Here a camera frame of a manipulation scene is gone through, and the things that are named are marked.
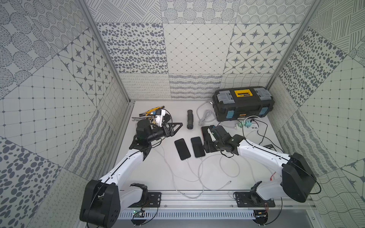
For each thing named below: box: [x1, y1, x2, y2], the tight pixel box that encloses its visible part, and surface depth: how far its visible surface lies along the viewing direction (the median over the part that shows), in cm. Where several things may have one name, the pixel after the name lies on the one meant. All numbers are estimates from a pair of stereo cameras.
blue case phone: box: [174, 138, 192, 161], surface depth 95 cm
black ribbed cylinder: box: [186, 109, 194, 130], surface depth 109 cm
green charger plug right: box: [244, 120, 253, 127], surface depth 100 cm
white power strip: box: [235, 123, 260, 132], surface depth 103 cm
